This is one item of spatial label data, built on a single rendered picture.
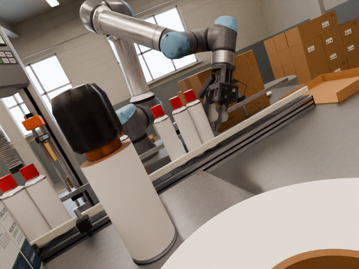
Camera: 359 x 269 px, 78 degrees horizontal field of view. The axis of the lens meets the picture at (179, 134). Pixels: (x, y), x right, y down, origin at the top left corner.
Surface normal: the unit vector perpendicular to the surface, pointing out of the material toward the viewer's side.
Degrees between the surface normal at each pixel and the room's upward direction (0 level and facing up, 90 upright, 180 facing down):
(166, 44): 90
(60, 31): 90
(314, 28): 90
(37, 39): 90
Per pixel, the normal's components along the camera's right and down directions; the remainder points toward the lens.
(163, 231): 0.70, -0.14
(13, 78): 0.90, -0.33
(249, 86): 0.35, 0.08
